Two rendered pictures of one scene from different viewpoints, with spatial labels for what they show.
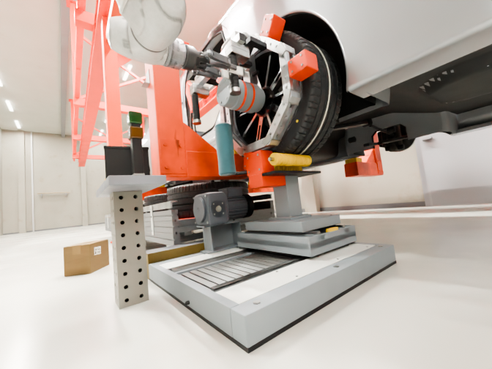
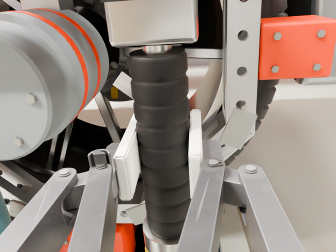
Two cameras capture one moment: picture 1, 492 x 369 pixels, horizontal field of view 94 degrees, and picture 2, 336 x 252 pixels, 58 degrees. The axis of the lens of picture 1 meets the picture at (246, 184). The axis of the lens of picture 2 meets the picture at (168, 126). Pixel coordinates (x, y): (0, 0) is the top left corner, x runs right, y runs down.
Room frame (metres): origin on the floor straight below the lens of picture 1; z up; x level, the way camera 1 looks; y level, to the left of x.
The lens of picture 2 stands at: (0.71, 0.13, 0.93)
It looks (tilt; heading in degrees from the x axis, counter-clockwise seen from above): 24 degrees down; 314
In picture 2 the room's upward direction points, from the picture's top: 4 degrees counter-clockwise
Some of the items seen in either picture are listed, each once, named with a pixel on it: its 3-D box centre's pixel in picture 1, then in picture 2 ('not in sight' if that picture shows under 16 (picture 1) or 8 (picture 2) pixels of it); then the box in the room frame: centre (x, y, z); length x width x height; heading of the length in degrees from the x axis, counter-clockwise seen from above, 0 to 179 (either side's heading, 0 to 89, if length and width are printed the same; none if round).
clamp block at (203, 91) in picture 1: (199, 91); not in sight; (1.13, 0.19, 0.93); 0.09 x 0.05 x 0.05; 128
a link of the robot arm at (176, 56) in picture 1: (173, 53); not in sight; (0.70, 0.19, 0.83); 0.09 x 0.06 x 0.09; 38
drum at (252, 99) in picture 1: (241, 96); (36, 72); (1.08, -0.02, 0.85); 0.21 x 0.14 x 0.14; 128
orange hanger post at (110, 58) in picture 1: (111, 107); not in sight; (2.87, 1.64, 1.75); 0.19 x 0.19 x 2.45; 38
